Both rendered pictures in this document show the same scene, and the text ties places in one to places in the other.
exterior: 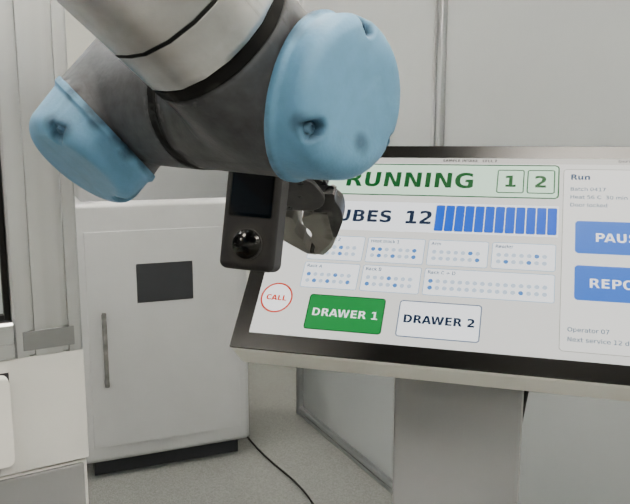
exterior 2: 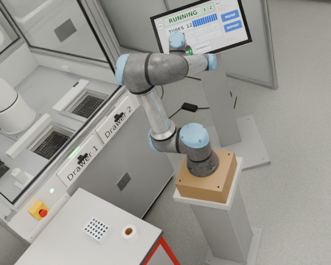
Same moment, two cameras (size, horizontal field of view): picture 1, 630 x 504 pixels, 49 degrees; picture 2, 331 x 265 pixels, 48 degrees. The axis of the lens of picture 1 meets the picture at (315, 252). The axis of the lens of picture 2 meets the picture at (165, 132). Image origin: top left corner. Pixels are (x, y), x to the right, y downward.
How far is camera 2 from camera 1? 1.47 m
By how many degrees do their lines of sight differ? 35
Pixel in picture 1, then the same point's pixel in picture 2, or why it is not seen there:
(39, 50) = (106, 34)
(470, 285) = (205, 37)
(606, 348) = (234, 40)
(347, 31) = (213, 59)
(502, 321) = (214, 42)
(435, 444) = not seen: hidden behind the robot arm
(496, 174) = (200, 8)
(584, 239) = (223, 18)
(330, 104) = (214, 65)
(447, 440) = not seen: hidden behind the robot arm
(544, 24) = not seen: outside the picture
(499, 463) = (218, 62)
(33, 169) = (115, 57)
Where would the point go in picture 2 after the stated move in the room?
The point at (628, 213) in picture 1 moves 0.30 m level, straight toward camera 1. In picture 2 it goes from (229, 9) to (236, 39)
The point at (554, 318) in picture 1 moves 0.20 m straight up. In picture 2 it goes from (223, 38) to (216, 6)
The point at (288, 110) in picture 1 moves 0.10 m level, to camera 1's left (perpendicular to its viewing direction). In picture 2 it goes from (211, 68) to (191, 79)
